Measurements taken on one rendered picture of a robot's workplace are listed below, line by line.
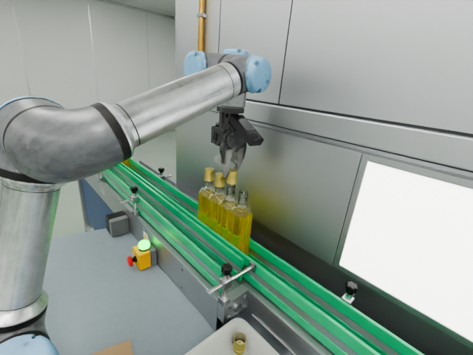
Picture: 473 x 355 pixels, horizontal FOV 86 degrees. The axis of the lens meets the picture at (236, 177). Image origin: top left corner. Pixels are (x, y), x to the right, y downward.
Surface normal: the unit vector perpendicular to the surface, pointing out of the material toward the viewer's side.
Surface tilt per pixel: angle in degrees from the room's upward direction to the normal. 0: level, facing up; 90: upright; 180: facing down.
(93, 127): 62
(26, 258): 92
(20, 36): 90
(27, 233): 90
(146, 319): 0
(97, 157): 109
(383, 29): 90
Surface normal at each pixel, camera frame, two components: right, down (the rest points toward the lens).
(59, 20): 0.67, 0.32
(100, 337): 0.08, -0.93
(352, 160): -0.74, 0.19
